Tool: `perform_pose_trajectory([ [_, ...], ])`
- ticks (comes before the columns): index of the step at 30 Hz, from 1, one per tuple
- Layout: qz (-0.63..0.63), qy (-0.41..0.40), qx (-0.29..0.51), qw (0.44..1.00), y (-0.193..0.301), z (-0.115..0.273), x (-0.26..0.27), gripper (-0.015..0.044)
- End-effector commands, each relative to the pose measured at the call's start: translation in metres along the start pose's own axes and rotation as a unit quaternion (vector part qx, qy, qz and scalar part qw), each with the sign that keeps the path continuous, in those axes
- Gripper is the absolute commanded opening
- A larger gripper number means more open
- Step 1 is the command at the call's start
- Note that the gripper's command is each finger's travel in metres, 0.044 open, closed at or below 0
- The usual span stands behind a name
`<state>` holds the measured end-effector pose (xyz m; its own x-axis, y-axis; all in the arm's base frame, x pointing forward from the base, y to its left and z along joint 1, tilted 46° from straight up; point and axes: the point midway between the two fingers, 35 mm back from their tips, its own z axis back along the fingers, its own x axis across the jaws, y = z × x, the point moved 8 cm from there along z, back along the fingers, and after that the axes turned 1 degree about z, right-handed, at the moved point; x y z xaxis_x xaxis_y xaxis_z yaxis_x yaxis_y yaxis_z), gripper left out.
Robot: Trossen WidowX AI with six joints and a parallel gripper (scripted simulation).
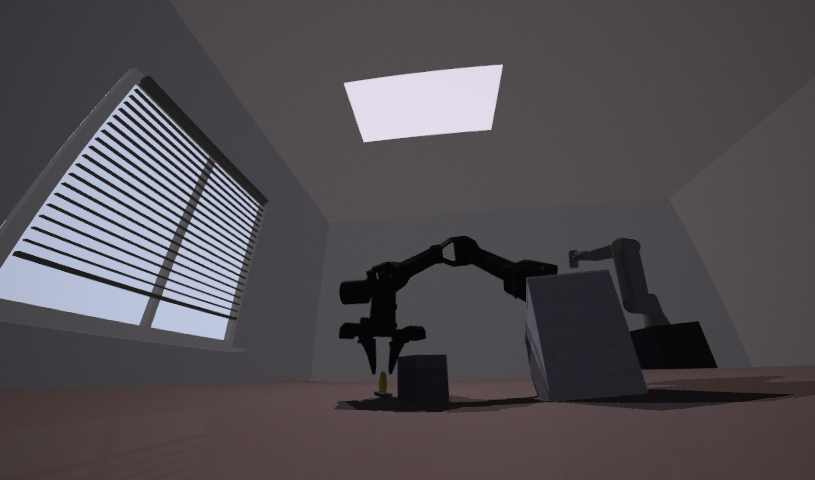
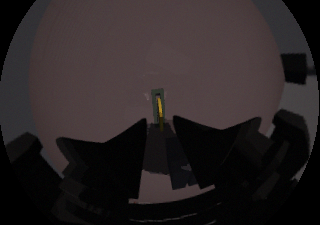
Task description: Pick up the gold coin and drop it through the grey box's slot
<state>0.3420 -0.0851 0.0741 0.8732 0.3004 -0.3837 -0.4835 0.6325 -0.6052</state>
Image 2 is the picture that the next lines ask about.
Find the gold coin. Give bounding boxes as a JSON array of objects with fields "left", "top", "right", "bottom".
[{"left": 157, "top": 98, "right": 163, "bottom": 132}]

